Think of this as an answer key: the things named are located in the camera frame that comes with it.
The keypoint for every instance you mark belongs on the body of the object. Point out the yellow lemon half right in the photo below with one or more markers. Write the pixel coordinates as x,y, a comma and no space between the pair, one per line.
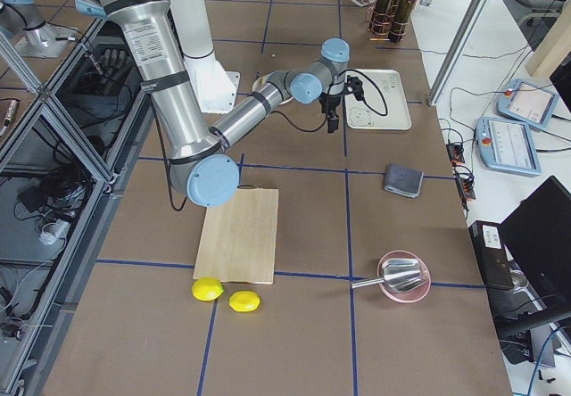
244,301

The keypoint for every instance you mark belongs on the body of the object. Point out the aluminium frame post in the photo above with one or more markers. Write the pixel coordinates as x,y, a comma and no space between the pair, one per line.
458,44

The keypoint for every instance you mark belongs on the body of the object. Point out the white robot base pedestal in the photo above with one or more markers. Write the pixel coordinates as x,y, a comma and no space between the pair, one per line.
214,87

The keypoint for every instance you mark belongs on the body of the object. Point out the wooden cutting board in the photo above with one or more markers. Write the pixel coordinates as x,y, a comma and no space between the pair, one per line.
238,241

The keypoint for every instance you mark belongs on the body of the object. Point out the teach pendant near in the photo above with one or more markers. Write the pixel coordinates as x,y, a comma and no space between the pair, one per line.
507,146

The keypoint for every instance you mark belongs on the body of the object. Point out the yellow lemon half left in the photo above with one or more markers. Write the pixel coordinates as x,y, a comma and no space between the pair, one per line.
207,289

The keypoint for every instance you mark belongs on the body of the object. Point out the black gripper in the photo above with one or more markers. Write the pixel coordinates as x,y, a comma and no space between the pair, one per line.
331,103

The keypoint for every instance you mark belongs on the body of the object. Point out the white bear tray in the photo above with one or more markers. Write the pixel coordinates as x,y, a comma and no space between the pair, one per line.
384,106

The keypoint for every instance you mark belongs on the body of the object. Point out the metal scoop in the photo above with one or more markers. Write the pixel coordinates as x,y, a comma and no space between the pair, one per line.
398,275

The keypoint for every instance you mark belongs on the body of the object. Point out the copper wire bottle rack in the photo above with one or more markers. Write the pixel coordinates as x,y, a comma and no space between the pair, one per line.
383,26

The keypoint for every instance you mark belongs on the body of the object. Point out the black monitor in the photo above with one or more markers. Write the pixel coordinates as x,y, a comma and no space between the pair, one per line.
537,235

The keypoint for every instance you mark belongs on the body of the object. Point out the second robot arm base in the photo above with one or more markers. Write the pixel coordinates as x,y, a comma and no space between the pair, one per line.
39,39

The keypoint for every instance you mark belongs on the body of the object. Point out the pink plate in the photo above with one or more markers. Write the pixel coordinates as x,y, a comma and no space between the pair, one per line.
416,294

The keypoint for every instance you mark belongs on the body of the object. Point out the teach pendant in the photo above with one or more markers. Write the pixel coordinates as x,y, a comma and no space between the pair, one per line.
529,103
507,146

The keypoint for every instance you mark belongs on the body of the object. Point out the teach pendant far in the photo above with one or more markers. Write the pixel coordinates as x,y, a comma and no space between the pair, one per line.
529,103

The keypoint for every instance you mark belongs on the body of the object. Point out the white round plate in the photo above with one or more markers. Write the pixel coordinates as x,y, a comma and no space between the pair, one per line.
260,81

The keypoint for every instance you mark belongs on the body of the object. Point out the grey folded cloth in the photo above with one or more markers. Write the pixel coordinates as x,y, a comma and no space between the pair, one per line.
403,181

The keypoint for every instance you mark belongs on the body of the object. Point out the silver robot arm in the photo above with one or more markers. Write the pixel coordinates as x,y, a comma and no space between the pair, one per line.
170,41

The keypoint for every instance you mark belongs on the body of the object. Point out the yellow lemon half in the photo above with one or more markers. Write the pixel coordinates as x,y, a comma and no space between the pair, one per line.
207,289
244,301

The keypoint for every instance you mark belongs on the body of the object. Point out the dark wine bottle lower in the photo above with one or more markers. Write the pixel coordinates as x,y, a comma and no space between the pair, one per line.
400,20

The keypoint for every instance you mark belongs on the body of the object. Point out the black computer box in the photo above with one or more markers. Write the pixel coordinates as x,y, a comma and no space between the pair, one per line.
491,255

